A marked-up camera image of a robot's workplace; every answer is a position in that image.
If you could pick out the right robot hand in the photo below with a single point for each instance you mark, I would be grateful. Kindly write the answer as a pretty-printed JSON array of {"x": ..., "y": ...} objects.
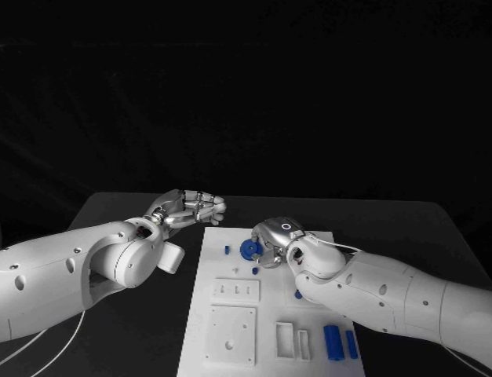
[{"x": 277, "y": 232}]

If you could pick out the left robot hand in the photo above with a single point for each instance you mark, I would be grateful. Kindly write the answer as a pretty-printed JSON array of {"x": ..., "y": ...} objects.
[{"x": 191, "y": 210}]

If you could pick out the blue gear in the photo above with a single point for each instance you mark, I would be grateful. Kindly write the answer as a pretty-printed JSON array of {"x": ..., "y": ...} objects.
[{"x": 250, "y": 249}]

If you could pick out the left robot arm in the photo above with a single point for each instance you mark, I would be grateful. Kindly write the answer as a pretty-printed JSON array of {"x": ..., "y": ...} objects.
[{"x": 51, "y": 274}]

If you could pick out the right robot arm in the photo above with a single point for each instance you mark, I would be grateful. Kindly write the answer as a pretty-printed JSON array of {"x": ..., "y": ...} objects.
[{"x": 398, "y": 294}]

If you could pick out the white task board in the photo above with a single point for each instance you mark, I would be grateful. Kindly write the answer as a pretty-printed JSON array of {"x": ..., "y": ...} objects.
[{"x": 271, "y": 309}]

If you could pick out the blue plug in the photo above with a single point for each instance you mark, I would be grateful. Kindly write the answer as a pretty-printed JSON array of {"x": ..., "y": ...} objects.
[{"x": 298, "y": 294}]

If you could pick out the thick long blue cylinder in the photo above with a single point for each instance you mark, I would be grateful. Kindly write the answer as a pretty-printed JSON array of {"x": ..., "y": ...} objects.
[{"x": 333, "y": 342}]

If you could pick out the thin long blue cylinder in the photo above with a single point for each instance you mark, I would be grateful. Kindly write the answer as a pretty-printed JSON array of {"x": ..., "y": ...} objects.
[{"x": 352, "y": 344}]

